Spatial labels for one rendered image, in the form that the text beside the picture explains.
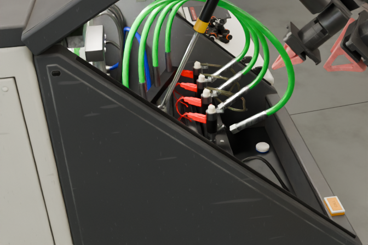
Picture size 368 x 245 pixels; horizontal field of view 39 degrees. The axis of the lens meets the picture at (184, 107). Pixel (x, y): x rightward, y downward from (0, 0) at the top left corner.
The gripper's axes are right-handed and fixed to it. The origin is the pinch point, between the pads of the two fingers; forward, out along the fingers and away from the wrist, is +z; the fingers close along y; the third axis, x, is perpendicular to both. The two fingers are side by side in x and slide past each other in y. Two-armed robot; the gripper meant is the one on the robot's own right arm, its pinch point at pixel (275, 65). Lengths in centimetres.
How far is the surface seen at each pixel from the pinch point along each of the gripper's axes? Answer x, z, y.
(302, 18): -332, 67, -105
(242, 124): 13.1, 10.7, -1.1
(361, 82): -217, 41, -130
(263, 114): 13.5, 5.2, -2.0
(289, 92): 14.1, -2.8, -1.4
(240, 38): -67, 25, -8
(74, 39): 37, 8, 39
